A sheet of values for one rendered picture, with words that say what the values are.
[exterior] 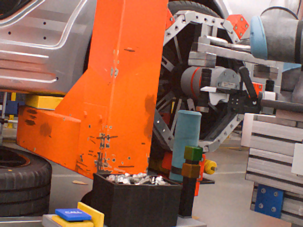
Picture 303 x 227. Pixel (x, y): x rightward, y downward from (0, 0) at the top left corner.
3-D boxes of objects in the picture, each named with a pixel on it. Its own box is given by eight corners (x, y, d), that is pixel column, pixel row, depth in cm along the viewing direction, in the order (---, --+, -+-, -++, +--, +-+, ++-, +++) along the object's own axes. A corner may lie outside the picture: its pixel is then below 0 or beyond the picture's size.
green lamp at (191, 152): (193, 159, 153) (195, 145, 153) (202, 161, 150) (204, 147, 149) (182, 158, 150) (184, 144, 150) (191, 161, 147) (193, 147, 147)
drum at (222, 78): (202, 100, 216) (206, 66, 215) (239, 106, 199) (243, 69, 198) (175, 97, 207) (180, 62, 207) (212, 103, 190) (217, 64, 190)
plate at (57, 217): (78, 218, 135) (78, 214, 134) (93, 227, 128) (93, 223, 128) (51, 219, 130) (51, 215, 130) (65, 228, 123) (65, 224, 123)
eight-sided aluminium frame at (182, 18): (230, 150, 229) (245, 27, 226) (241, 152, 223) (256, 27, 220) (127, 147, 196) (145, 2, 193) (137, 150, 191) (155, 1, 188)
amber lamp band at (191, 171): (191, 175, 153) (192, 162, 153) (200, 178, 150) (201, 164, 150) (180, 176, 151) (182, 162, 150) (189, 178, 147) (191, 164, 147)
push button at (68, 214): (77, 216, 134) (78, 208, 134) (91, 224, 128) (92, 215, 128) (54, 217, 130) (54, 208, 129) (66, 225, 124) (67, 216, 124)
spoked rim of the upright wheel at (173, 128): (198, 23, 243) (105, 18, 213) (233, 22, 224) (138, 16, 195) (196, 130, 249) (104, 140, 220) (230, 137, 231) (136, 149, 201)
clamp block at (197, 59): (198, 67, 187) (200, 52, 186) (215, 68, 179) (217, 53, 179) (187, 65, 184) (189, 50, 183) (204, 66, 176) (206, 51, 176)
